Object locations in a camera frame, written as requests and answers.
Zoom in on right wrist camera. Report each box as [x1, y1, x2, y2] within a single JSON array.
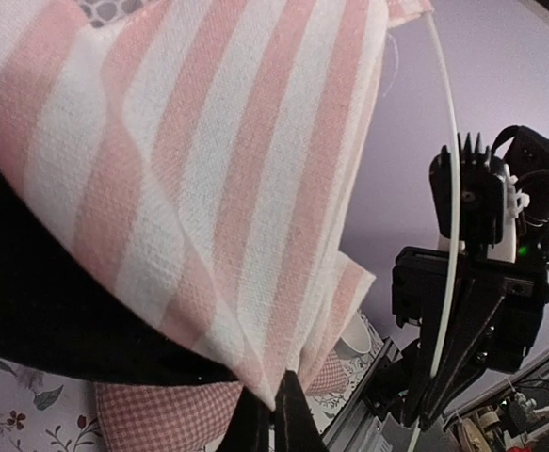
[[428, 131, 532, 265]]

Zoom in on pink gingham cushion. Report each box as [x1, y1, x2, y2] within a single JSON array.
[[93, 350, 346, 452]]

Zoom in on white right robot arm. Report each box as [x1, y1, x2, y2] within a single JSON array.
[[383, 125, 549, 428]]

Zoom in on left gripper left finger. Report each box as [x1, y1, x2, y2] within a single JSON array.
[[217, 388, 270, 452]]

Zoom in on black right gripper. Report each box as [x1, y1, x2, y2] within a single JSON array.
[[392, 247, 545, 431]]

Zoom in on white ceramic bowl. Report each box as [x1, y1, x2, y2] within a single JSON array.
[[335, 313, 372, 360]]

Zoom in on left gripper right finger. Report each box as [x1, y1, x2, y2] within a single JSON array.
[[274, 370, 326, 452]]

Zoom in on floral tablecloth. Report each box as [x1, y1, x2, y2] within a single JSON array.
[[0, 326, 389, 451]]

